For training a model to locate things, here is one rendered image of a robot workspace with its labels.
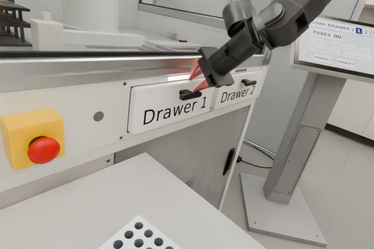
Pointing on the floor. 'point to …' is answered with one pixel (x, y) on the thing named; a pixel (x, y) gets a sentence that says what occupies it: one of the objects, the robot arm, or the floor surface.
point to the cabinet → (194, 133)
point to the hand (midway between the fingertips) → (193, 84)
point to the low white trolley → (119, 212)
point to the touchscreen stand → (292, 168)
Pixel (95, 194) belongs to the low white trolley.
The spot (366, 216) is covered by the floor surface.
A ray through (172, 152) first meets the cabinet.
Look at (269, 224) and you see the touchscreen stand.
